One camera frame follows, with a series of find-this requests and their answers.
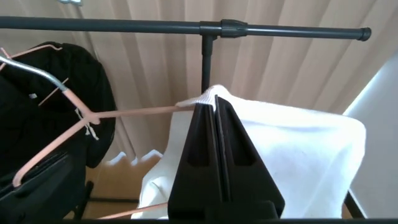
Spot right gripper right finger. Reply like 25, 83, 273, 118
215, 95, 285, 219

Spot black shorts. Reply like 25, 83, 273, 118
0, 42, 116, 187

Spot beige curtain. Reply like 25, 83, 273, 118
0, 0, 398, 162

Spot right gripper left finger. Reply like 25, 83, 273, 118
167, 103, 223, 219

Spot pink clothes hanger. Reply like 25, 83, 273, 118
0, 44, 70, 107
0, 55, 195, 220

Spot white garment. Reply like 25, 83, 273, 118
131, 84, 367, 219

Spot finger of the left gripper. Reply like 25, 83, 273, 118
0, 151, 86, 219

